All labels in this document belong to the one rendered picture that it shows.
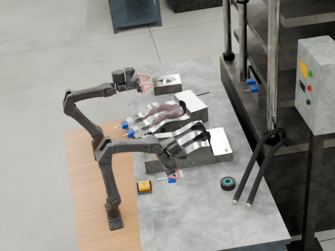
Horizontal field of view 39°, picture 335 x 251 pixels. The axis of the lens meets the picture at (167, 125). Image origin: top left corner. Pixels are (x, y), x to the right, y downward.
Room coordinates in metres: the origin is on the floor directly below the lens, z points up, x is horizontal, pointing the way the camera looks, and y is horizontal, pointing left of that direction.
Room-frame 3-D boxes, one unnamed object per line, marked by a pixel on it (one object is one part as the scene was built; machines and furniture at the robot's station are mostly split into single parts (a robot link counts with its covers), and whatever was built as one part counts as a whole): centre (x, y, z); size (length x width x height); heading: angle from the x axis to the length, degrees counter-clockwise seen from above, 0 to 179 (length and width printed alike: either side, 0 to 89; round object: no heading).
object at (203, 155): (2.24, -0.09, 0.87); 0.50 x 0.26 x 0.14; 93
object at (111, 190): (1.80, 0.32, 1.05); 0.07 x 0.06 x 0.33; 13
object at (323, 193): (2.88, -0.93, 0.36); 1.30 x 0.85 x 0.72; 3
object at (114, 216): (1.80, 0.33, 0.84); 0.20 x 0.07 x 0.08; 11
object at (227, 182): (1.92, -0.28, 0.82); 0.08 x 0.08 x 0.04
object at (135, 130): (2.45, 0.25, 0.86); 0.13 x 0.05 x 0.05; 110
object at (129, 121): (2.55, 0.28, 0.86); 0.13 x 0.05 x 0.05; 110
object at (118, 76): (2.43, 0.27, 1.24); 0.12 x 0.09 x 0.12; 100
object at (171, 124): (2.60, 0.01, 0.86); 0.50 x 0.26 x 0.11; 110
